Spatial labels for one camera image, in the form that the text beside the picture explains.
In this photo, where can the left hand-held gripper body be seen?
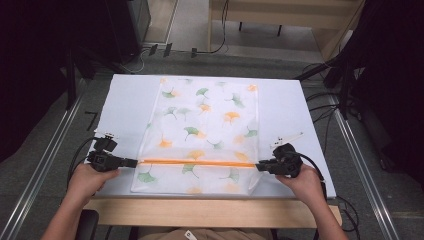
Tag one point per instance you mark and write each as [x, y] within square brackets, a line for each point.
[103, 160]

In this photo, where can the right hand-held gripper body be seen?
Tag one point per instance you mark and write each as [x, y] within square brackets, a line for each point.
[288, 161]

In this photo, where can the leaf print mesh laundry bag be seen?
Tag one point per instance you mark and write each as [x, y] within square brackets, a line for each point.
[200, 133]

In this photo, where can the person's left hand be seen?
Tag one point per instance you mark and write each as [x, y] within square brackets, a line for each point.
[88, 183]

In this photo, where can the person's right hand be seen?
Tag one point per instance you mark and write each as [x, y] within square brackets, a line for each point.
[305, 186]

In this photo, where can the black floor tape mark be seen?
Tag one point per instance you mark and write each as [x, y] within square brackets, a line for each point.
[91, 118]

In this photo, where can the white board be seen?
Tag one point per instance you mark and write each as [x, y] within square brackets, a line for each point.
[283, 106]

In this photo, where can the wooden table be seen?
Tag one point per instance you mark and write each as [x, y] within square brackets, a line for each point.
[213, 213]

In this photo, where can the person's tan clothing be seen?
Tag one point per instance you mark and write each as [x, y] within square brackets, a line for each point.
[216, 234]

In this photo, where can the small black foot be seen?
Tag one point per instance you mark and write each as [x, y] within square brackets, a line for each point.
[167, 49]
[153, 49]

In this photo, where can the black curtain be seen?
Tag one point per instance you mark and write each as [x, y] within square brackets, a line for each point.
[393, 83]
[33, 66]

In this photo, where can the dark cabinet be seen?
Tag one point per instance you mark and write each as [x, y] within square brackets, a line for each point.
[128, 30]

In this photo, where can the light wooden bench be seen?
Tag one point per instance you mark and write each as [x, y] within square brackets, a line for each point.
[286, 20]

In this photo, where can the metal floor rail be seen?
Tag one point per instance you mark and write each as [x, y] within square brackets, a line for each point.
[40, 166]
[363, 166]

